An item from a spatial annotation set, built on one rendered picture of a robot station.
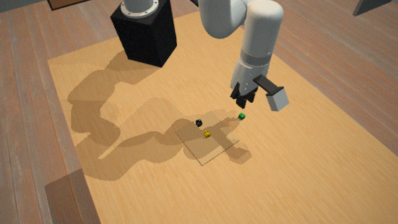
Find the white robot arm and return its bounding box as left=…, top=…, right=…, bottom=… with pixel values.
left=121, top=0, right=290, bottom=111

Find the beige flat mat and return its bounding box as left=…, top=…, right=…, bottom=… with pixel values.
left=175, top=111, right=240, bottom=166

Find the green die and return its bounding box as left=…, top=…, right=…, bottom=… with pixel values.
left=238, top=113, right=245, bottom=120

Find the yellow die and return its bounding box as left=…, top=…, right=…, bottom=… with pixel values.
left=203, top=131, right=210, bottom=138

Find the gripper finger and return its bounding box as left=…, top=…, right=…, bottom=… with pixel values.
left=230, top=82, right=247, bottom=109
left=246, top=87, right=258, bottom=103

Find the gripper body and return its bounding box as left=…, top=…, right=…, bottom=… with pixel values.
left=230, top=57, right=270, bottom=96

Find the black die with white pips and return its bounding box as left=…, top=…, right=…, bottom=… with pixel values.
left=195, top=119, right=203, bottom=127

